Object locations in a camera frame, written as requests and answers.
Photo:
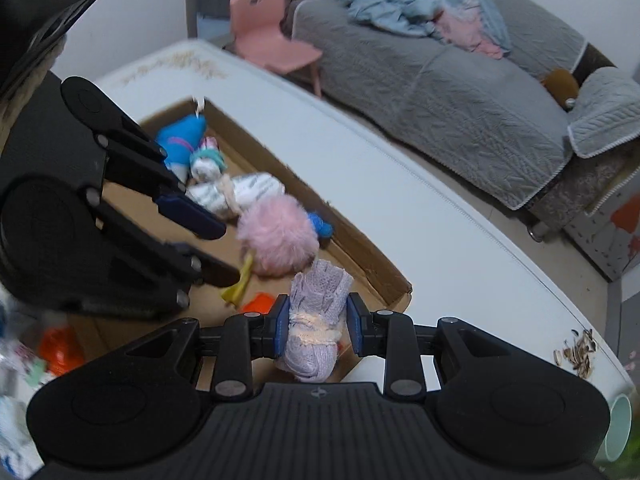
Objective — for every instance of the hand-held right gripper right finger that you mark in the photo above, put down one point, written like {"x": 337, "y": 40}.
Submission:
{"x": 356, "y": 331}

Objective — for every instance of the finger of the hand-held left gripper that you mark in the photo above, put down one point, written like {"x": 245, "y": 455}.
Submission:
{"x": 215, "y": 271}
{"x": 192, "y": 215}

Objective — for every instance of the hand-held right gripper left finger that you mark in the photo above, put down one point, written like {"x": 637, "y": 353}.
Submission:
{"x": 281, "y": 329}

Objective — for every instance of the lavender sock roll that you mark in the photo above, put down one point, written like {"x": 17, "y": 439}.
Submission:
{"x": 312, "y": 342}

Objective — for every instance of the cardboard box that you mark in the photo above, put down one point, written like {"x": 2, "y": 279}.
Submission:
{"x": 350, "y": 255}

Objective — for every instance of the yellow sock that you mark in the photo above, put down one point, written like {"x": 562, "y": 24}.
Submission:
{"x": 239, "y": 285}

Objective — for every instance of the white teal sock roll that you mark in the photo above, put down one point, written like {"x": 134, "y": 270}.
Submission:
{"x": 205, "y": 167}

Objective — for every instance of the white grey striped sock roll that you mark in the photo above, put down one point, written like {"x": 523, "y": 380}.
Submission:
{"x": 250, "y": 190}

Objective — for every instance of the pink fluffy sock ball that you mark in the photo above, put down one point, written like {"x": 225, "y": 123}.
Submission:
{"x": 277, "y": 235}

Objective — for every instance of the blue sock roll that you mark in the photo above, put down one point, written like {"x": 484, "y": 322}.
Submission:
{"x": 177, "y": 140}

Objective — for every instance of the white plastic hook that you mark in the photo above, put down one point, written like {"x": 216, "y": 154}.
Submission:
{"x": 200, "y": 106}

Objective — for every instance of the small blue sock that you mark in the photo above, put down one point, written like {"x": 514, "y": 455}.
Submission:
{"x": 320, "y": 225}

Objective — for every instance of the pink plastic chair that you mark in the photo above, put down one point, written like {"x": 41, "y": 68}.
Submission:
{"x": 270, "y": 45}

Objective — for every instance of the blue white printed cloth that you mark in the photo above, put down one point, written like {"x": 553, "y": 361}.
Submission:
{"x": 15, "y": 425}

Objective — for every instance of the pile of seed shells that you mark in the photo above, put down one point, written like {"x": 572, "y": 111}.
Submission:
{"x": 580, "y": 355}

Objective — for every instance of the grey quilted sofa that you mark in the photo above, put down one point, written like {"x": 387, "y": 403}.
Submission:
{"x": 450, "y": 100}

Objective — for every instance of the pale green cup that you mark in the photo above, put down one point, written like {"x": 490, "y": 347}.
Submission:
{"x": 612, "y": 430}

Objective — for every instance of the pink clothing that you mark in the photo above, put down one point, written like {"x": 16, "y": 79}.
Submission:
{"x": 465, "y": 32}

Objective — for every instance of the brown plush toy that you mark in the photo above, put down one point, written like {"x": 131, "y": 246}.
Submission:
{"x": 560, "y": 85}

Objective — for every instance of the grey quilted cushion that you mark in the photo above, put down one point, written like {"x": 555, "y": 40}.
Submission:
{"x": 605, "y": 115}

